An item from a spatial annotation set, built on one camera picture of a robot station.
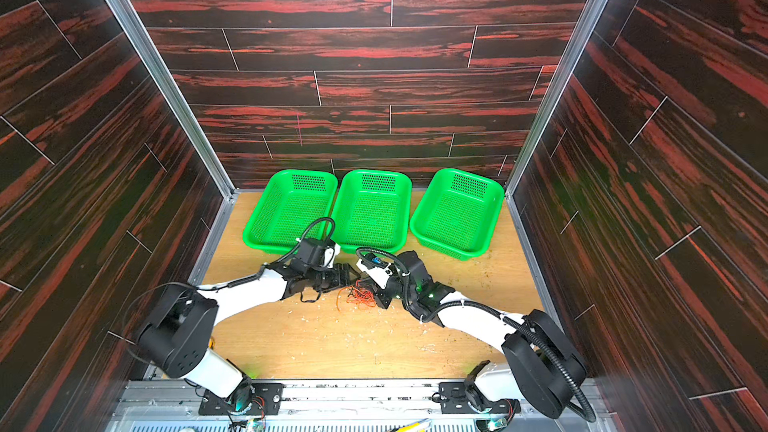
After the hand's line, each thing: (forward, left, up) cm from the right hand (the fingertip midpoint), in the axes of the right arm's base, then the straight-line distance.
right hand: (367, 276), depth 83 cm
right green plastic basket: (+34, -31, -12) cm, 48 cm away
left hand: (+1, +4, -5) cm, 7 cm away
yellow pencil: (-33, -12, -12) cm, 37 cm away
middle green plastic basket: (+39, +2, -16) cm, 42 cm away
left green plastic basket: (+36, +33, -10) cm, 50 cm away
